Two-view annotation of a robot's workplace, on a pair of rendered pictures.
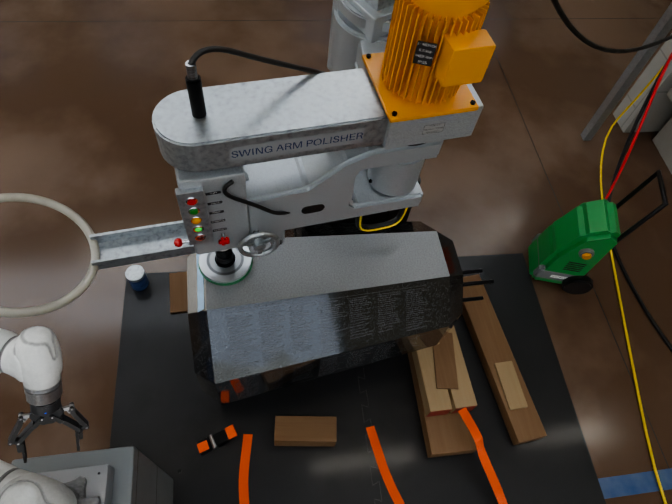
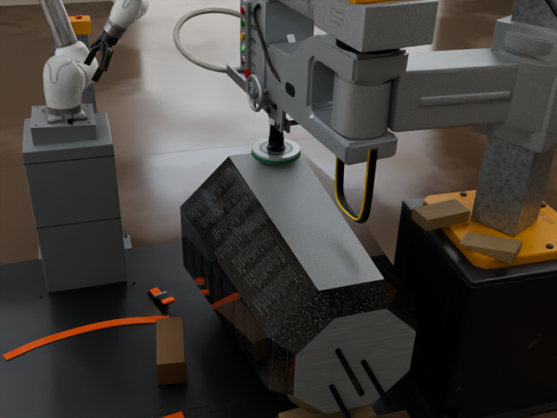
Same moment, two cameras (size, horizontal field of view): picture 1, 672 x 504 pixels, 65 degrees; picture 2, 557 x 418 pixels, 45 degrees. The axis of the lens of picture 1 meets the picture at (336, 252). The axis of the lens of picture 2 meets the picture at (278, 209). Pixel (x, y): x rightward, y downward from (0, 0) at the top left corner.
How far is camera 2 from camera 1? 2.54 m
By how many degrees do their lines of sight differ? 64
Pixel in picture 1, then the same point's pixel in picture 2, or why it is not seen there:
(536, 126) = not seen: outside the picture
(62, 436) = (162, 224)
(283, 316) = (237, 199)
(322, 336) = (229, 238)
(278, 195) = (278, 52)
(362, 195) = (326, 116)
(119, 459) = (103, 140)
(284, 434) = (162, 324)
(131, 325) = not seen: hidden behind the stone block
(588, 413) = not seen: outside the picture
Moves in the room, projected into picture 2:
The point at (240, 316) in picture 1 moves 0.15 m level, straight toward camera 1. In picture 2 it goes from (230, 176) to (196, 182)
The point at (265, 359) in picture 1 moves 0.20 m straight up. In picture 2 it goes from (202, 219) to (201, 177)
